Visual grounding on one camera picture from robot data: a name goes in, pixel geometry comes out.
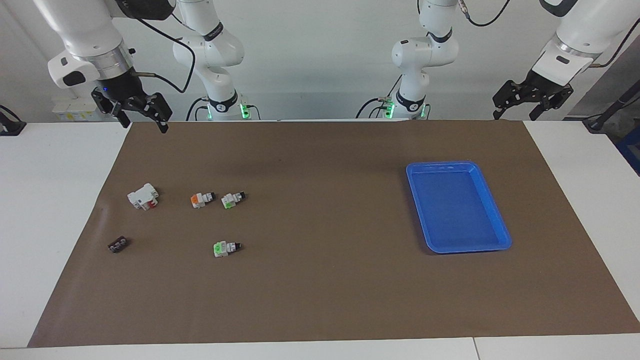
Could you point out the black clamp mount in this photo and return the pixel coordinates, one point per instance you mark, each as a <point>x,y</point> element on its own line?
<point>10,127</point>

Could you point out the orange white knob switch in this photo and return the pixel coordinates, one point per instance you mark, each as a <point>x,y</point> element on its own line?
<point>199,200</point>

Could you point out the pale green white knob switch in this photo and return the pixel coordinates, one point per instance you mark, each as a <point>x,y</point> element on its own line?
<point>230,200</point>

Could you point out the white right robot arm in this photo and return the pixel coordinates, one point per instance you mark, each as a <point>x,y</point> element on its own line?
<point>85,30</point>

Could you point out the bright green white knob switch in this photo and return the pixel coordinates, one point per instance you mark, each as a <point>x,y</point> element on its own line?
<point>222,249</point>

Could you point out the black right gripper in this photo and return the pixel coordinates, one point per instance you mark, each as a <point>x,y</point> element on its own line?
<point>117,87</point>

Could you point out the black stand pole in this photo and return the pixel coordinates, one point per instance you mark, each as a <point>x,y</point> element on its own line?
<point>595,124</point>

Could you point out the small dark brown component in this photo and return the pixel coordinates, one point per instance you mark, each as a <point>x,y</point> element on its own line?
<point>118,245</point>

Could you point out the brown table mat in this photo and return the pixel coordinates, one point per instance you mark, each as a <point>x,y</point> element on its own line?
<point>320,280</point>

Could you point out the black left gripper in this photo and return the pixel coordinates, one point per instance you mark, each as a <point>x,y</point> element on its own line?
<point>537,85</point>

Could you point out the blue plastic tray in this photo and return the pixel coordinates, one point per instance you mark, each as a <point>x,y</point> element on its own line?
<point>457,210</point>

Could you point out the white circuit breaker red lever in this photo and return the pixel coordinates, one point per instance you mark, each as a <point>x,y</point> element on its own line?
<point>141,197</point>

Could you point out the blue crate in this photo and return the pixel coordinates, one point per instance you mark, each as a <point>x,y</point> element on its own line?
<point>631,150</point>

